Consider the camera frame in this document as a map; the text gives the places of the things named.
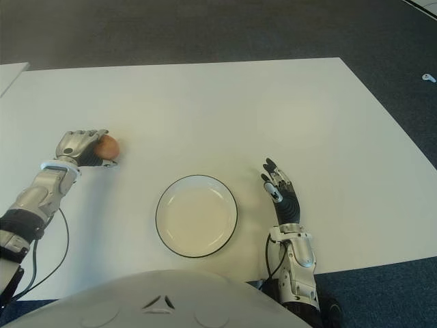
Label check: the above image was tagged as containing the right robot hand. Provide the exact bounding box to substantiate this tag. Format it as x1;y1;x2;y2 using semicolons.
261;157;302;228

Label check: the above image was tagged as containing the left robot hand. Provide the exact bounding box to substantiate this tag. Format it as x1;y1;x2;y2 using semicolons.
54;128;120;169

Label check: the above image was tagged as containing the red yellow apple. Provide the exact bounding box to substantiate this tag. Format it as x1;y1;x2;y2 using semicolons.
94;135;121;160

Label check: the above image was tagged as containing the white plate with black rim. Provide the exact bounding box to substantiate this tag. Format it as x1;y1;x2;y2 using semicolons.
155;174;240;259

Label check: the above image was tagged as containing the neighbouring white table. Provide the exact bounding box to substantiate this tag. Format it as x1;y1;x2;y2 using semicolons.
0;61;31;98

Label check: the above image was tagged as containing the black robot foot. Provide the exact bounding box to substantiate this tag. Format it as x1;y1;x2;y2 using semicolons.
315;290;344;328

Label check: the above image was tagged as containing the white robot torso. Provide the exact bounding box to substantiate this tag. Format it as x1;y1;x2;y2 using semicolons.
6;269;313;328

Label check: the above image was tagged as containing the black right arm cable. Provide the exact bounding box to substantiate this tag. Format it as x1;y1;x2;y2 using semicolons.
265;235;286;284

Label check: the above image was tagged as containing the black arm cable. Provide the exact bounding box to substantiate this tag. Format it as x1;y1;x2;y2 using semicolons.
13;207;70;299
265;235;286;284

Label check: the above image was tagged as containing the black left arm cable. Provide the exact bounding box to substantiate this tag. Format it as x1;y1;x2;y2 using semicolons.
13;207;70;299

